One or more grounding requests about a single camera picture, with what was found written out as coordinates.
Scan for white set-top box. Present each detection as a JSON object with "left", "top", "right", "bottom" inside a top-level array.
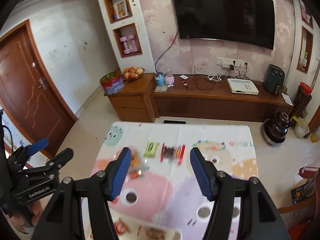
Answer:
[{"left": 227, "top": 79, "right": 259, "bottom": 95}]

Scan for fruit bowl with apples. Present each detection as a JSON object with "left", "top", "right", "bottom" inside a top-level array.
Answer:
[{"left": 122, "top": 66, "right": 145, "bottom": 81}]

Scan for pink toy figurine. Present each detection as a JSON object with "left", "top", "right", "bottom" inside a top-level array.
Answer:
[{"left": 165, "top": 73, "right": 175, "bottom": 88}]

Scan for green small snack packet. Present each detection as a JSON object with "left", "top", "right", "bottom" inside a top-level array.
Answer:
[{"left": 143, "top": 141, "right": 159, "bottom": 158}]

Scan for white plastic jug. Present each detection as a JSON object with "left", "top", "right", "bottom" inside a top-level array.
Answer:
[{"left": 291, "top": 116, "right": 310, "bottom": 139}]

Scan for pink dumbbell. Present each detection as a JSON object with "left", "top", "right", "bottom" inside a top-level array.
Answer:
[
  {"left": 128, "top": 34, "right": 139, "bottom": 53},
  {"left": 120, "top": 36, "right": 132, "bottom": 55}
]

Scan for white wall power strip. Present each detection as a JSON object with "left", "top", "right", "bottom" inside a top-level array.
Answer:
[{"left": 216, "top": 57, "right": 250, "bottom": 68}]

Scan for cartoon monster tablecloth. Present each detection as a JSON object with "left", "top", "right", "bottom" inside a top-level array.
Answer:
[{"left": 93, "top": 122, "right": 258, "bottom": 239}]

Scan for black wall television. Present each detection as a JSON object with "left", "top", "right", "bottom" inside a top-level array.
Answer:
[{"left": 173, "top": 0, "right": 276, "bottom": 50}]

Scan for white plastic organizer bin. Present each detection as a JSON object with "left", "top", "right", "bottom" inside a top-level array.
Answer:
[{"left": 113, "top": 216, "right": 182, "bottom": 240}]

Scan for wooden tv cabinet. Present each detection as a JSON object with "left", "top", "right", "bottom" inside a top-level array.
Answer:
[{"left": 108, "top": 73, "right": 292, "bottom": 122}]

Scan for nut brittle clear packet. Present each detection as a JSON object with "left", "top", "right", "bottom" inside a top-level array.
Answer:
[{"left": 160, "top": 144, "right": 185, "bottom": 166}]

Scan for black cables on cabinet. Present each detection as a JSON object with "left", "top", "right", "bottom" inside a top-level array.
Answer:
[{"left": 192, "top": 73, "right": 249, "bottom": 91}]

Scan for pink dumbbell left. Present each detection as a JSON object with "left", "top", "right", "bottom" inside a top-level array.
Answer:
[{"left": 120, "top": 36, "right": 132, "bottom": 55}]

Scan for brown wooden door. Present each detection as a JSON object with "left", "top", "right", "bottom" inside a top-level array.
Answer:
[{"left": 1, "top": 20, "right": 77, "bottom": 159}]

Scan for small orange cake packet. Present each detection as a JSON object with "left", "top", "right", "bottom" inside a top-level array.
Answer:
[{"left": 127, "top": 148, "right": 150, "bottom": 180}]

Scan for framed photo on shelf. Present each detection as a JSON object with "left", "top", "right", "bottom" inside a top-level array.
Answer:
[{"left": 114, "top": 0, "right": 128, "bottom": 19}]

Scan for small red candy packet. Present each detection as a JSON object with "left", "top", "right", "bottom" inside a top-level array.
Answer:
[{"left": 114, "top": 218, "right": 130, "bottom": 235}]

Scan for blue kettle ornament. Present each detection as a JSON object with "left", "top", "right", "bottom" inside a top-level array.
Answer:
[{"left": 155, "top": 72, "right": 165, "bottom": 86}]

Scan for pink dumbbell right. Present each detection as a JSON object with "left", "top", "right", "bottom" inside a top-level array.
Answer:
[{"left": 128, "top": 34, "right": 139, "bottom": 53}]

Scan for dark green air fryer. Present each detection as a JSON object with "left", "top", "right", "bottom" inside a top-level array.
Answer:
[{"left": 263, "top": 64, "right": 285, "bottom": 95}]

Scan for red round tin box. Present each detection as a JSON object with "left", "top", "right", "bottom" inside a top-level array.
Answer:
[{"left": 100, "top": 71, "right": 124, "bottom": 95}]

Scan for red lid wicker bin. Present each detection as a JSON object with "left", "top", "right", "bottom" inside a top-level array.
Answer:
[{"left": 289, "top": 82, "right": 312, "bottom": 118}]

